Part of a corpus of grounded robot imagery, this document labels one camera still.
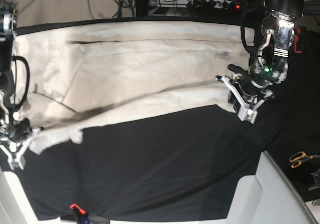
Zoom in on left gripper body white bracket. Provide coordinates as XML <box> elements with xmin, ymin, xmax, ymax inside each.
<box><xmin>215</xmin><ymin>64</ymin><xmax>275</xmax><ymax>124</ymax></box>

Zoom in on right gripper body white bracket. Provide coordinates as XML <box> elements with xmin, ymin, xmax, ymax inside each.
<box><xmin>0</xmin><ymin>112</ymin><xmax>45</xmax><ymax>171</ymax></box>

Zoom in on cream white T-shirt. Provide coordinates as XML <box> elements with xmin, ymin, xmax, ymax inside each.
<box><xmin>14</xmin><ymin>21</ymin><xmax>250</xmax><ymax>155</ymax></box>

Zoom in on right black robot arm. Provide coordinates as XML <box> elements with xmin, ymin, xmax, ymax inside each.
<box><xmin>0</xmin><ymin>0</ymin><xmax>46</xmax><ymax>171</ymax></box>

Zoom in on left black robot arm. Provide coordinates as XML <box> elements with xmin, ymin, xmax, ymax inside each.
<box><xmin>216</xmin><ymin>0</ymin><xmax>305</xmax><ymax>124</ymax></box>

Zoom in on black table cloth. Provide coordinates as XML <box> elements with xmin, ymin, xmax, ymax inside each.
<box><xmin>0</xmin><ymin>18</ymin><xmax>296</xmax><ymax>222</ymax></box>

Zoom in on red black spring clamp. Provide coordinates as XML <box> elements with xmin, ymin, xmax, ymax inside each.
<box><xmin>69</xmin><ymin>203</ymin><xmax>111</xmax><ymax>224</ymax></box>

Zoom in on red black clamp tool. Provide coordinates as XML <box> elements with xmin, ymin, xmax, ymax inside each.
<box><xmin>293</xmin><ymin>26</ymin><xmax>308</xmax><ymax>54</ymax></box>

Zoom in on orange handled scissors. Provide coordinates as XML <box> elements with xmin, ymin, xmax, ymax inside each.
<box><xmin>289</xmin><ymin>151</ymin><xmax>320</xmax><ymax>169</ymax></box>

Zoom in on grey white table frame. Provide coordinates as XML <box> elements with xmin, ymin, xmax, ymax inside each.
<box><xmin>0</xmin><ymin>151</ymin><xmax>320</xmax><ymax>224</ymax></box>

